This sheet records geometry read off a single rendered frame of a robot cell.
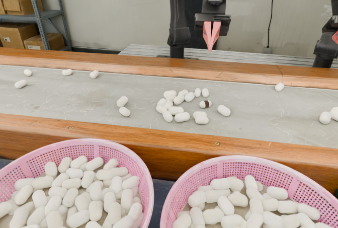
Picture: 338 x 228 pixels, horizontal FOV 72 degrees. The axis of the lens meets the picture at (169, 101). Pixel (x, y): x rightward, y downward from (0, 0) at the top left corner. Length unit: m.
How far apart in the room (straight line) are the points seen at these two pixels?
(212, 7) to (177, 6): 0.31
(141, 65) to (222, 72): 0.27
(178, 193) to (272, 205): 0.15
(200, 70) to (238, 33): 1.93
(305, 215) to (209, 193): 0.14
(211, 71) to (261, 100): 0.19
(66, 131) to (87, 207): 0.18
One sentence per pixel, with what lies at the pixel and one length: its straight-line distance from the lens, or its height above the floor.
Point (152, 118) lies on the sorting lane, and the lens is 0.57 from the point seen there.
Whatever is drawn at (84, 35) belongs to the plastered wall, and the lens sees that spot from 3.14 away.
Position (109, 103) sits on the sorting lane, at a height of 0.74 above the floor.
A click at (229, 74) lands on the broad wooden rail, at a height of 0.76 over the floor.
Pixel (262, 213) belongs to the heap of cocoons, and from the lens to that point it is 0.41.
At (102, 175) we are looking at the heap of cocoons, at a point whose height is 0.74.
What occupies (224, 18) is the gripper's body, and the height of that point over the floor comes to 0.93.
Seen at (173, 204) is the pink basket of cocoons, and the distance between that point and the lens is 0.38.
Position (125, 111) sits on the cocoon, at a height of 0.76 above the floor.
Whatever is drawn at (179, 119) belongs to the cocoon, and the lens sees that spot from 0.54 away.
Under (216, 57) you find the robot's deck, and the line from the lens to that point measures 1.17.
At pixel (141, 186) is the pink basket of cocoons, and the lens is 0.42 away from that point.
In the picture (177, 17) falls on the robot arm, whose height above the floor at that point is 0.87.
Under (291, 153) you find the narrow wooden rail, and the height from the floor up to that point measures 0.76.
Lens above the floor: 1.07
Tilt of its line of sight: 31 degrees down
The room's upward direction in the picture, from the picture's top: 1 degrees clockwise
